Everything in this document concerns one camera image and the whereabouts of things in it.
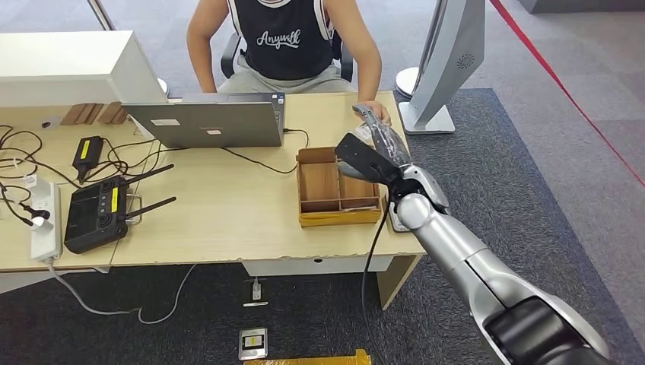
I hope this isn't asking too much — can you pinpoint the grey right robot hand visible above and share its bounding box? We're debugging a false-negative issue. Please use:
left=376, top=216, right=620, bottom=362
left=351, top=104, right=415, bottom=170

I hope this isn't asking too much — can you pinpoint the person's left hand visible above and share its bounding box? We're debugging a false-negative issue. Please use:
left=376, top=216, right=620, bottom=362
left=358, top=100, right=392, bottom=126

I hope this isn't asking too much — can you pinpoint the wooden compartment tray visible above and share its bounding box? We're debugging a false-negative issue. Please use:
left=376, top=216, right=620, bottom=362
left=296, top=146, right=383, bottom=227

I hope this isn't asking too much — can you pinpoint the white card reader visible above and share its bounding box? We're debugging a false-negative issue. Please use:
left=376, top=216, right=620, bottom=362
left=388, top=201, right=411, bottom=233

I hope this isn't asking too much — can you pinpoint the person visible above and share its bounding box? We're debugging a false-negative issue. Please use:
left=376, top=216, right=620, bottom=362
left=185, top=0, right=392, bottom=127

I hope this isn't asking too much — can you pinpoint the white kiosk stand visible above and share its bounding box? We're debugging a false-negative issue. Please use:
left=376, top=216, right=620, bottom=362
left=398, top=0, right=488, bottom=136

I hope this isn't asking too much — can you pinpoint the wooden desk leg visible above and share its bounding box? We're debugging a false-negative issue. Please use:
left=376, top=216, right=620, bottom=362
left=376, top=254, right=423, bottom=311

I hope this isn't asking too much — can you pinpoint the white under-desk drawer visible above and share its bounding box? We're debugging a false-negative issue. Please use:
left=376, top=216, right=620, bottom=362
left=240, top=255, right=395, bottom=278

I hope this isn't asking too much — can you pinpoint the grey laptop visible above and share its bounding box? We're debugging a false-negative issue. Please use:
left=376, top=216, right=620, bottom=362
left=122, top=92, right=286, bottom=150

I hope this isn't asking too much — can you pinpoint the red barrier belt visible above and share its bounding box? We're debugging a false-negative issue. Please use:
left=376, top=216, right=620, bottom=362
left=488, top=0, right=645, bottom=190

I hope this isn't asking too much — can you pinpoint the open floor outlet with plug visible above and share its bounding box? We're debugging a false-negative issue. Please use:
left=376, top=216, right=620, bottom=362
left=243, top=277, right=269, bottom=308

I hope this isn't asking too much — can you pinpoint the yellow floor tape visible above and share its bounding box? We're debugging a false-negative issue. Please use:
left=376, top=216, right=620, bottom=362
left=244, top=348, right=373, bottom=365

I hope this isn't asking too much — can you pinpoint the silver floor socket plate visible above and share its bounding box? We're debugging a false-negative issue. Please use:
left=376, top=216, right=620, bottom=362
left=238, top=328, right=269, bottom=362

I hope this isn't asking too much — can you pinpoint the wooden slotted block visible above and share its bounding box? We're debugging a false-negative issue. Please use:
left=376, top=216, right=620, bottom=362
left=60, top=103, right=105, bottom=127
left=97, top=101, right=130, bottom=126

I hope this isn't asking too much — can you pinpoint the black power adapter yellow label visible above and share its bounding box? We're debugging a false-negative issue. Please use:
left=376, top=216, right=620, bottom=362
left=72, top=135, right=105, bottom=185

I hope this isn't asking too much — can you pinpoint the black remote controller with antennas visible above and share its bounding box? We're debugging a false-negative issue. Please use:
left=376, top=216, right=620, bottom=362
left=64, top=163, right=177, bottom=255

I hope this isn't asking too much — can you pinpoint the white counter box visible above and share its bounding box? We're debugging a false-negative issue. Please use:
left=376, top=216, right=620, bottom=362
left=0, top=30, right=170, bottom=108

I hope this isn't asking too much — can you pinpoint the white power strip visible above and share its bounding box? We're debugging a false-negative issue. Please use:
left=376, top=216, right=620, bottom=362
left=30, top=175, right=64, bottom=263

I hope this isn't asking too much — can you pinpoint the black plug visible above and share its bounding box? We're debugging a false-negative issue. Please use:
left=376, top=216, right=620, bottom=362
left=19, top=201, right=52, bottom=221

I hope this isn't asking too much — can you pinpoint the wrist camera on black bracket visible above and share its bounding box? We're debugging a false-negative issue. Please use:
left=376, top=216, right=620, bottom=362
left=334, top=132, right=407, bottom=186

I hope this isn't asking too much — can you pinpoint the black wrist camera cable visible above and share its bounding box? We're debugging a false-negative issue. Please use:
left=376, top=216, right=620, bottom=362
left=361, top=198, right=393, bottom=365

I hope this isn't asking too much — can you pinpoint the black laptop charging cable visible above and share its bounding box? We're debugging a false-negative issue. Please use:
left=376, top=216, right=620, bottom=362
left=220, top=128, right=310, bottom=176

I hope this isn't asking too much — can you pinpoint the black cable bundle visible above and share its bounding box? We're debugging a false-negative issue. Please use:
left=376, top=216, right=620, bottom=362
left=100, top=140, right=187, bottom=178

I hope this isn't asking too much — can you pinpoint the black looped cable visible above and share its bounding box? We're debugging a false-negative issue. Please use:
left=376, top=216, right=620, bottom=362
left=0, top=125, right=81, bottom=227

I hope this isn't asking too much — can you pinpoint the white power strip cord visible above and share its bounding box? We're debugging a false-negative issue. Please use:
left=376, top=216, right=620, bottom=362
left=46, top=259, right=199, bottom=326

